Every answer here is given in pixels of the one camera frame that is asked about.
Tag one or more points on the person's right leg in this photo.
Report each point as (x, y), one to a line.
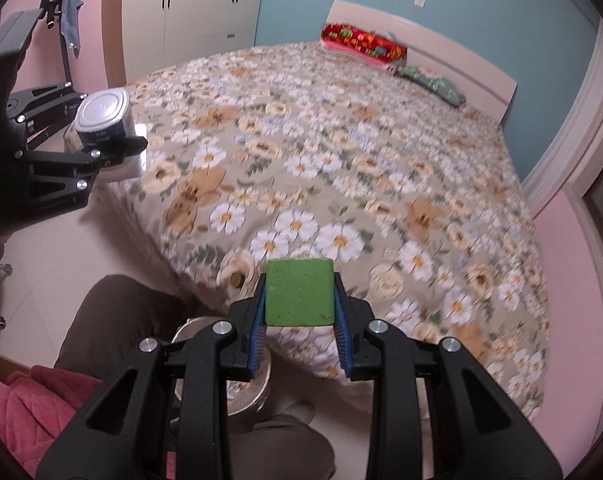
(291, 440)

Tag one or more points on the bed with floral sheet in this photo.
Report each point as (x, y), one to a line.
(331, 170)

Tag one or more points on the red patterned pillow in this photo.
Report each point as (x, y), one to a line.
(361, 42)

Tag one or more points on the person's leg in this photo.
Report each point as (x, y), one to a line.
(291, 440)
(116, 320)

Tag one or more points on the white door frame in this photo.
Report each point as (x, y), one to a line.
(576, 130)

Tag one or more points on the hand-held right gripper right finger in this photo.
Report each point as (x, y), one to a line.
(342, 340)

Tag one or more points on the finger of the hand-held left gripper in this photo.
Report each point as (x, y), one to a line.
(46, 102)
(61, 160)

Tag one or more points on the green pillow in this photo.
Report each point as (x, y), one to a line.
(434, 82)

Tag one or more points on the cream bed headboard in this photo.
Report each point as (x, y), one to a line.
(461, 55)

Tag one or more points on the green sponge block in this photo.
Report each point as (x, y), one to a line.
(299, 290)

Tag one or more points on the blue hanging towel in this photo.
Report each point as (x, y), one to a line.
(71, 10)

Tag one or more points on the silver metal can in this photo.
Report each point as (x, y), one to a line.
(104, 112)

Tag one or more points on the white wardrobe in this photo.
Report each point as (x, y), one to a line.
(196, 25)

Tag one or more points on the black stand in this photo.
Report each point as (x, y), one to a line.
(64, 67)

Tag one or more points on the pink quilted garment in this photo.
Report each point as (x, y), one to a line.
(26, 410)

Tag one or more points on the person's left leg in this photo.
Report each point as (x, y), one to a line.
(116, 320)

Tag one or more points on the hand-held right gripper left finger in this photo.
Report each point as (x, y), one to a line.
(258, 330)

